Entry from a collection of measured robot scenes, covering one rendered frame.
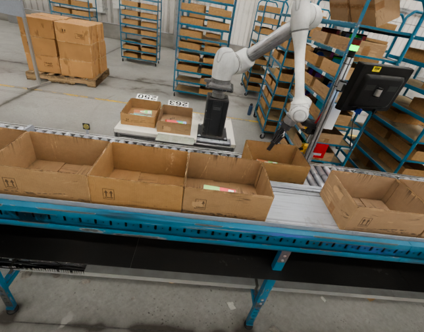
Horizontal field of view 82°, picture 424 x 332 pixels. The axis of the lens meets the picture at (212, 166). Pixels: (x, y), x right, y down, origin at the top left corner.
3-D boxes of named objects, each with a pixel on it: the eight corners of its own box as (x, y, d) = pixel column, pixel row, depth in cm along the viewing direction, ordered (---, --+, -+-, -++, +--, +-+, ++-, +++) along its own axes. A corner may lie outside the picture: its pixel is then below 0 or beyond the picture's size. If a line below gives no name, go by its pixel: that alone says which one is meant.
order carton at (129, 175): (185, 177, 135) (189, 151, 126) (180, 216, 111) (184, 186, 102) (112, 168, 132) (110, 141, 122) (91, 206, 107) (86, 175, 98)
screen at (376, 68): (361, 140, 197) (409, 66, 163) (378, 153, 185) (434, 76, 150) (315, 143, 179) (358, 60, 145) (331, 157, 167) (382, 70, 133)
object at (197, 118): (230, 120, 255) (231, 118, 253) (235, 148, 207) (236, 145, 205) (132, 106, 246) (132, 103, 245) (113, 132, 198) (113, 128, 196)
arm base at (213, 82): (205, 79, 203) (205, 72, 200) (231, 83, 204) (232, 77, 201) (203, 85, 188) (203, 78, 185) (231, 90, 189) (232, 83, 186)
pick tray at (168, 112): (191, 118, 238) (193, 108, 233) (190, 136, 206) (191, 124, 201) (162, 114, 235) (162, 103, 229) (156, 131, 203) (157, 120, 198)
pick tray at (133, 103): (160, 111, 239) (161, 101, 234) (155, 128, 207) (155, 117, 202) (131, 107, 236) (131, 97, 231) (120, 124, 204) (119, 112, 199)
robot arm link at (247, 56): (220, 59, 200) (235, 58, 215) (227, 78, 201) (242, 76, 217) (311, -6, 144) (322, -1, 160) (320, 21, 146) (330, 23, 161)
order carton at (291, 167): (289, 164, 192) (296, 145, 183) (302, 188, 168) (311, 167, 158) (240, 159, 187) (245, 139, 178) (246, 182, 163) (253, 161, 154)
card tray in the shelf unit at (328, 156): (292, 139, 284) (295, 132, 278) (317, 143, 286) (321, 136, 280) (302, 157, 250) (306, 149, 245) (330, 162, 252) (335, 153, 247)
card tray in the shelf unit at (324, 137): (297, 124, 272) (301, 115, 267) (323, 127, 276) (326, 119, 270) (311, 141, 239) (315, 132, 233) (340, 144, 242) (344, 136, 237)
